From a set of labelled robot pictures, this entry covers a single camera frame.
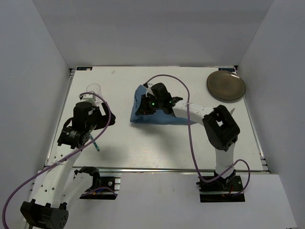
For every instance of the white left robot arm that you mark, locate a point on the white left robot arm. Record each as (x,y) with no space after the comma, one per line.
(49,207)

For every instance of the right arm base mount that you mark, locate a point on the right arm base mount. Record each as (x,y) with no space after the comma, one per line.
(214,192)

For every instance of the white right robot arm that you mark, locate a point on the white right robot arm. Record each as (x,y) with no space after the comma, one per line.
(222,132)

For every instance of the fork with green handle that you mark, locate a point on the fork with green handle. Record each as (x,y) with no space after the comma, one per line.
(93,136)

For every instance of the clear drinking glass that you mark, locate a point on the clear drinking glass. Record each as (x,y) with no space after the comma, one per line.
(96,89)

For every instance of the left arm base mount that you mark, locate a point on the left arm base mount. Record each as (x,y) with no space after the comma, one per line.
(103,187)

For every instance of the dark round plate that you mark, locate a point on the dark round plate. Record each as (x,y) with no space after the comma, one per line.
(226,85)

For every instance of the blue label sticker left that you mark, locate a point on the blue label sticker left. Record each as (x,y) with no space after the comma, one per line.
(84,68)

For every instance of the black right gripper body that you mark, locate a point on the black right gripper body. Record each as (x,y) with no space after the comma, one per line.
(154,104)

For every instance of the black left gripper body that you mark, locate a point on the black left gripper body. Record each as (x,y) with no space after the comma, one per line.
(98,121)

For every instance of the blue cloth napkin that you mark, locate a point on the blue cloth napkin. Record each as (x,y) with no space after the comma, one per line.
(179,116)

